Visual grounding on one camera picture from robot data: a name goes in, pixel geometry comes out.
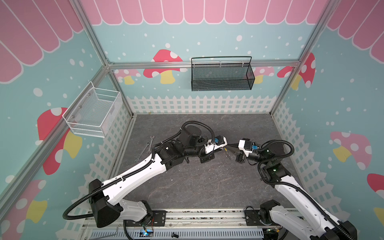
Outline silver combination wrench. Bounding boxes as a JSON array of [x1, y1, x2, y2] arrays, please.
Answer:
[[135, 136, 155, 163]]

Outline white wire wall basket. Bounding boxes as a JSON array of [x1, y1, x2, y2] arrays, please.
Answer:
[[63, 82, 123, 138]]

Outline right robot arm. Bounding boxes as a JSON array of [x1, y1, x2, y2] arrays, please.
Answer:
[[230, 139, 358, 240]]

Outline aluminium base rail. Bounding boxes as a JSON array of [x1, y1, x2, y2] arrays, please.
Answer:
[[82, 208, 328, 229]]

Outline black mesh wall basket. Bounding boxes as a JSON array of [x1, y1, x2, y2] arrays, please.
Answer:
[[191, 56, 255, 92]]

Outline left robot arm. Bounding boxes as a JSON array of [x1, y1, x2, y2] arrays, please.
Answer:
[[63, 121, 228, 228]]

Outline white vented cable duct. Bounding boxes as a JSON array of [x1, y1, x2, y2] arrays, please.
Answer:
[[89, 229, 265, 240]]

